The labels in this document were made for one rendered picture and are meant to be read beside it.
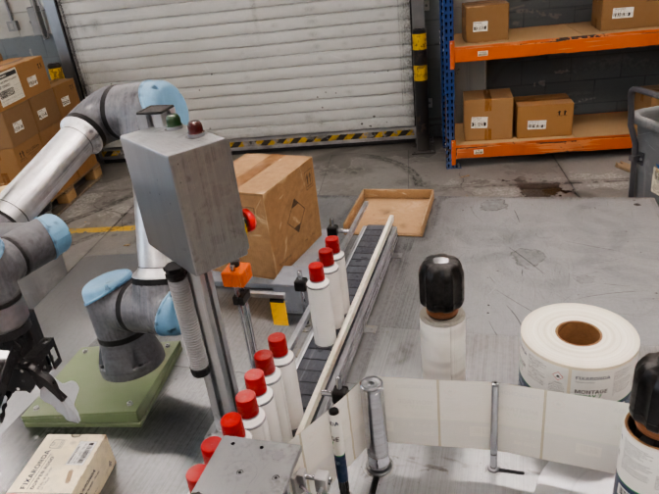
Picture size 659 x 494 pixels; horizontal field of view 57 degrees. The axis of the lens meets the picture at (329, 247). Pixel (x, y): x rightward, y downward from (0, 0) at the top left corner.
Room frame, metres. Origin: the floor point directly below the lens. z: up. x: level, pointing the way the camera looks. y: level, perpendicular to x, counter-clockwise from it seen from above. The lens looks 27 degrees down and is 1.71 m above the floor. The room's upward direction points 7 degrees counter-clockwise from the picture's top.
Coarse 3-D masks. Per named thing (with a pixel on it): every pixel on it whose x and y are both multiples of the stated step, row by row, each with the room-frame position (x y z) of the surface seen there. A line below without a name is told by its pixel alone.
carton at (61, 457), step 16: (48, 448) 0.88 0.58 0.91; (64, 448) 0.88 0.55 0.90; (80, 448) 0.87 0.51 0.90; (96, 448) 0.87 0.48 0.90; (32, 464) 0.85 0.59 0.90; (48, 464) 0.84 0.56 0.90; (64, 464) 0.84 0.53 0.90; (80, 464) 0.83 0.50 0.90; (96, 464) 0.85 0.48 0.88; (112, 464) 0.89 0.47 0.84; (16, 480) 0.81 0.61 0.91; (32, 480) 0.81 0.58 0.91; (48, 480) 0.80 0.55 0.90; (64, 480) 0.80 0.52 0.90; (80, 480) 0.80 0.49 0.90; (96, 480) 0.83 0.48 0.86
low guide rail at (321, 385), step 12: (384, 228) 1.64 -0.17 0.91; (384, 240) 1.59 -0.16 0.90; (372, 264) 1.43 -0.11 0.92; (360, 288) 1.31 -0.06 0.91; (360, 300) 1.28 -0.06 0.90; (348, 312) 1.21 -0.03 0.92; (348, 324) 1.17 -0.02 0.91; (336, 348) 1.07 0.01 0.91; (324, 372) 1.00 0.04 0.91; (324, 384) 0.97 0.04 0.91; (312, 396) 0.93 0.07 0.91; (312, 408) 0.90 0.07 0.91
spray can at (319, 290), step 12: (312, 264) 1.16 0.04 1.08; (312, 276) 1.14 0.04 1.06; (324, 276) 1.14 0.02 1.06; (312, 288) 1.13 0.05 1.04; (324, 288) 1.13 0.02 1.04; (312, 300) 1.13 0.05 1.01; (324, 300) 1.13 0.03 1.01; (312, 312) 1.14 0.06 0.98; (324, 312) 1.13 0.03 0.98; (312, 324) 1.15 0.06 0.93; (324, 324) 1.13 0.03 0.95; (324, 336) 1.13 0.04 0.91; (324, 348) 1.13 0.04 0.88
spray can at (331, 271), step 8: (328, 248) 1.22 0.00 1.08; (320, 256) 1.20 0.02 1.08; (328, 256) 1.20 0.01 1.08; (328, 264) 1.20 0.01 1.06; (336, 264) 1.22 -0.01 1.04; (328, 272) 1.19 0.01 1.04; (336, 272) 1.20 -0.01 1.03; (336, 280) 1.20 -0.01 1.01; (336, 288) 1.19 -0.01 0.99; (336, 296) 1.19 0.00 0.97; (336, 304) 1.19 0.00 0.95; (336, 312) 1.19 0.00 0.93; (336, 320) 1.19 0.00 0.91; (336, 328) 1.19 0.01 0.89
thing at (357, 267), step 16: (368, 224) 1.75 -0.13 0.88; (368, 240) 1.64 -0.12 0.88; (352, 256) 1.55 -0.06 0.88; (368, 256) 1.54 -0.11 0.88; (352, 272) 1.46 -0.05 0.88; (352, 288) 1.37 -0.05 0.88; (336, 336) 1.17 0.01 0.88; (320, 352) 1.11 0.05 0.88; (304, 368) 1.07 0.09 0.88; (320, 368) 1.06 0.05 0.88; (304, 384) 1.01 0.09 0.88; (304, 400) 0.96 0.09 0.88; (320, 400) 0.96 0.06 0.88
